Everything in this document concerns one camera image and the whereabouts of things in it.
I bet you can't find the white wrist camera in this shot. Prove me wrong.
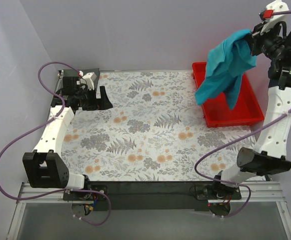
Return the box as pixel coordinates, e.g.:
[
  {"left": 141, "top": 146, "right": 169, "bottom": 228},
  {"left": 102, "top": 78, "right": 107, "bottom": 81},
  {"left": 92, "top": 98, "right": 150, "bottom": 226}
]
[
  {"left": 259, "top": 0, "right": 289, "bottom": 23},
  {"left": 78, "top": 70, "right": 97, "bottom": 90}
]

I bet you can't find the red plastic bin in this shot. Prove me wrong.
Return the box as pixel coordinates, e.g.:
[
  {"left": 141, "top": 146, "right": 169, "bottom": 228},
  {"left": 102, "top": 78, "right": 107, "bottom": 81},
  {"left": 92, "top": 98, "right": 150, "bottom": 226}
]
[{"left": 201, "top": 74, "right": 264, "bottom": 128}]

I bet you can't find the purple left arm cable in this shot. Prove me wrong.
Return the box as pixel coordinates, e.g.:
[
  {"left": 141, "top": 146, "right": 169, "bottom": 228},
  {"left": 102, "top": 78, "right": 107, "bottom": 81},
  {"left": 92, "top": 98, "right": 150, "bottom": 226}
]
[{"left": 0, "top": 62, "right": 111, "bottom": 226}]

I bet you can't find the floral patterned table mat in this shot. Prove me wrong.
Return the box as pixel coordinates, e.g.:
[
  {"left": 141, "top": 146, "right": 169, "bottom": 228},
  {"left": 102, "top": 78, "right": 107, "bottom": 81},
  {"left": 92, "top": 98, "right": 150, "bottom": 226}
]
[{"left": 61, "top": 71, "right": 255, "bottom": 181}]

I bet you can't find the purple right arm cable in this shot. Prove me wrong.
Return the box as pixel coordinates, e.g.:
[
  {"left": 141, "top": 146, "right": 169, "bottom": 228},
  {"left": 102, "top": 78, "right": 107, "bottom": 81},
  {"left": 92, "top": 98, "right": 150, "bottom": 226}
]
[{"left": 194, "top": 9, "right": 291, "bottom": 219}]

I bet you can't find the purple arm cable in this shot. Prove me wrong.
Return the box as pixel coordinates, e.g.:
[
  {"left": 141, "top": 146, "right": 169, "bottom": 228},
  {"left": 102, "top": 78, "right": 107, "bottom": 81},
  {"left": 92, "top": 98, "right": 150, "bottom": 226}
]
[
  {"left": 194, "top": 9, "right": 291, "bottom": 219},
  {"left": 0, "top": 62, "right": 111, "bottom": 226}
]

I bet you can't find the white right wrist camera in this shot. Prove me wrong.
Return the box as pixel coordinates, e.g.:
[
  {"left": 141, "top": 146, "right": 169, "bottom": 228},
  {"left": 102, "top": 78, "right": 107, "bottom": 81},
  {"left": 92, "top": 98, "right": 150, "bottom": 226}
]
[{"left": 259, "top": 0, "right": 289, "bottom": 23}]

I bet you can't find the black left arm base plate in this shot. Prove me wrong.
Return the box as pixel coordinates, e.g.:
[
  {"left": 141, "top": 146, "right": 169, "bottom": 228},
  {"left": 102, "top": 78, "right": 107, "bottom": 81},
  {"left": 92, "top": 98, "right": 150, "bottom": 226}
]
[{"left": 62, "top": 184, "right": 108, "bottom": 201}]

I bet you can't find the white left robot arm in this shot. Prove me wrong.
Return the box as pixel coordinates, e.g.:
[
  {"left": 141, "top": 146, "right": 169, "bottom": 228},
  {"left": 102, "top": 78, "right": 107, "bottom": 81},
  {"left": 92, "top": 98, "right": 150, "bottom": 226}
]
[{"left": 22, "top": 68, "right": 113, "bottom": 200}]

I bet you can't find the teal t shirt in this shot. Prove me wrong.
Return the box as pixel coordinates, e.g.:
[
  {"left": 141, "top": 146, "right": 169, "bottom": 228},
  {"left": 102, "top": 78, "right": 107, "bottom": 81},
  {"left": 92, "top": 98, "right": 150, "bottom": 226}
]
[{"left": 195, "top": 29, "right": 257, "bottom": 110}]

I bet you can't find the folded dark grey t shirt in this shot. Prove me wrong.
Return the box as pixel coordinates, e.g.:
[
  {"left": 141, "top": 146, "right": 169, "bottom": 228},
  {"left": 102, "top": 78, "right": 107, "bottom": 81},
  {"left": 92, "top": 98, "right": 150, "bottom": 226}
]
[{"left": 58, "top": 68, "right": 100, "bottom": 83}]

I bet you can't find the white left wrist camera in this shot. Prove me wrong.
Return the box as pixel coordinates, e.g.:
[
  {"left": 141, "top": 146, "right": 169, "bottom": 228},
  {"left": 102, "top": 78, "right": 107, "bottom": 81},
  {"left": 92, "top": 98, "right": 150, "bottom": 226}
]
[{"left": 78, "top": 70, "right": 97, "bottom": 90}]

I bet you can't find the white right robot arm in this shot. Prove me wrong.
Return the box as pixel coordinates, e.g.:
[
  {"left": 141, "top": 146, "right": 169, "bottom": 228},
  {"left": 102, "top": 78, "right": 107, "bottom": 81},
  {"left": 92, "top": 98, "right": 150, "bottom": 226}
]
[{"left": 211, "top": 21, "right": 291, "bottom": 199}]

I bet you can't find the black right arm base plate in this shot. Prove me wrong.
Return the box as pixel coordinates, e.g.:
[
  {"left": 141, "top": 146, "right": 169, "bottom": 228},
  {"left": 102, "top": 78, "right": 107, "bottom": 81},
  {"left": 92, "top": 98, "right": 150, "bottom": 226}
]
[{"left": 194, "top": 182, "right": 242, "bottom": 200}]

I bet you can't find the aluminium front frame rail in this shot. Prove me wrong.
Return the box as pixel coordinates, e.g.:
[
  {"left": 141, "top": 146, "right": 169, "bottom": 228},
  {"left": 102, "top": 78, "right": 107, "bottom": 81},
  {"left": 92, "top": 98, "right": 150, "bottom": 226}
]
[{"left": 7, "top": 181, "right": 291, "bottom": 240}]

